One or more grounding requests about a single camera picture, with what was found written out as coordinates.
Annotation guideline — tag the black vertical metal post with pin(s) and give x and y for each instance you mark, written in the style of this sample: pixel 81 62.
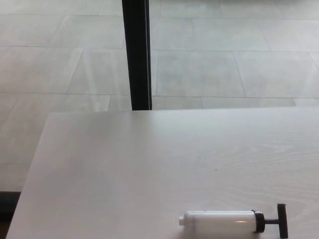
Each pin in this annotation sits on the black vertical metal post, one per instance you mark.
pixel 136 49

